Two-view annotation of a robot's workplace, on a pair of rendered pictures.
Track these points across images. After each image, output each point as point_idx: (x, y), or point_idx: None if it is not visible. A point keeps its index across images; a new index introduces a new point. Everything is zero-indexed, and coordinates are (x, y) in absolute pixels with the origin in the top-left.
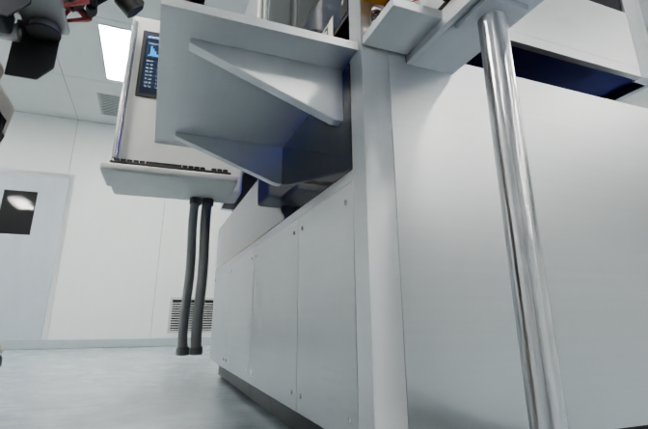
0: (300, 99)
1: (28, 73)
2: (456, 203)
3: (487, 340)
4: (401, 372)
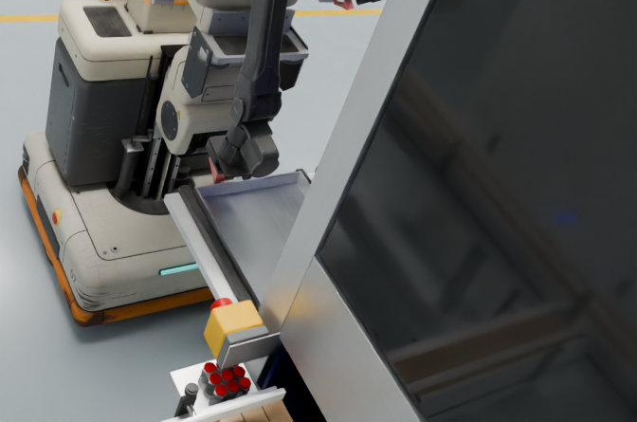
0: None
1: (280, 83)
2: None
3: None
4: None
